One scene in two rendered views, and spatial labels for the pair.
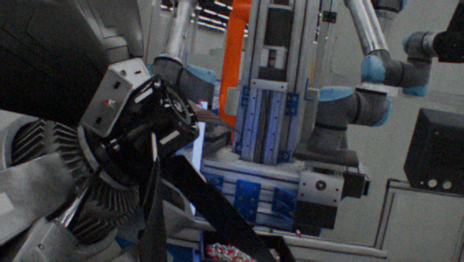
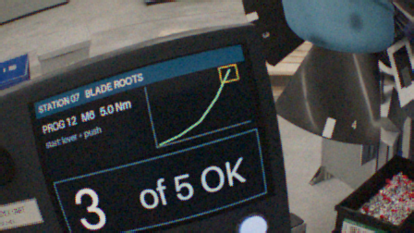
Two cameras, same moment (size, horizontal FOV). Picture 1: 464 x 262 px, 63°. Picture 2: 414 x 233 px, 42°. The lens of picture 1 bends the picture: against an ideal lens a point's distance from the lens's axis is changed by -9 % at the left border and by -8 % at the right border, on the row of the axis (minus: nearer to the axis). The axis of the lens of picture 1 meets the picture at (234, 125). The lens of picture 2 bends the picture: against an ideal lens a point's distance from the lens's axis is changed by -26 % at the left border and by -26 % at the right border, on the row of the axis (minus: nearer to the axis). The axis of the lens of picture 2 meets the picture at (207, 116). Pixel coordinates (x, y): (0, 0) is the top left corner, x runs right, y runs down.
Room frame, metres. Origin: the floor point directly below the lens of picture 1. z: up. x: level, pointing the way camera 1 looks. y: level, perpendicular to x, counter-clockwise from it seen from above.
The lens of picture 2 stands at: (1.42, -0.76, 1.37)
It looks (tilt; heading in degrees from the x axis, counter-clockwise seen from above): 22 degrees down; 148
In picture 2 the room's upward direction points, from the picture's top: 5 degrees counter-clockwise
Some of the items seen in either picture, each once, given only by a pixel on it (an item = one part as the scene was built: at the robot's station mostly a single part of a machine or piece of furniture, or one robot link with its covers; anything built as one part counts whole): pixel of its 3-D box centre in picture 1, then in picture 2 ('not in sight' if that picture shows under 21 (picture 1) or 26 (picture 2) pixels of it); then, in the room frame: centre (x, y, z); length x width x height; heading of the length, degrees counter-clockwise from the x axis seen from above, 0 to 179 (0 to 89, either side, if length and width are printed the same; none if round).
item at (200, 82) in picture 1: (197, 84); not in sight; (1.53, 0.16, 1.20); 0.13 x 0.12 x 0.14; 82
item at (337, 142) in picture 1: (329, 137); not in sight; (1.42, -0.33, 1.09); 0.15 x 0.15 x 0.10
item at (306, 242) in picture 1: (224, 237); not in sight; (1.08, -0.01, 0.82); 0.90 x 0.04 x 0.08; 83
